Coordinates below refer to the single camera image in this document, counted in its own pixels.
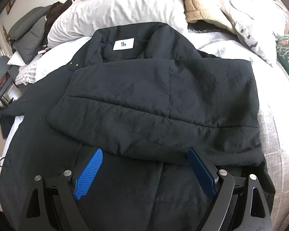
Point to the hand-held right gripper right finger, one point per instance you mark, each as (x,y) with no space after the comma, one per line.
(202,173)

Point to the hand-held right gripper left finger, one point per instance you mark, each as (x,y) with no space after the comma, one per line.
(89,170)

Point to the black padded jacket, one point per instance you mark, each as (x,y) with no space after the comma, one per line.
(159,96)

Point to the grey checked bed cover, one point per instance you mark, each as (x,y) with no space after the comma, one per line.
(279,149)

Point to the checked grey white cloth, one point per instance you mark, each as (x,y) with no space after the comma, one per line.
(26,73)

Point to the grey chair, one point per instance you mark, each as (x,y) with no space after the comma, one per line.
(1,77)

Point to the dark grey pillow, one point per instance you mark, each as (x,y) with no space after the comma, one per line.
(29,38)

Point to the grey patterned pillow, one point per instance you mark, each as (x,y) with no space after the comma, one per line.
(255,21)

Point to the dark brown plush toy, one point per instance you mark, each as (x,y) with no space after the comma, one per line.
(55,12)

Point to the beige fleece blanket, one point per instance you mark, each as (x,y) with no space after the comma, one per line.
(197,7)

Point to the white pillow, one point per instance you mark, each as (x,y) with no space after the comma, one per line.
(125,7)

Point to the wall poster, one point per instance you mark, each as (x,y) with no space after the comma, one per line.
(11,3)

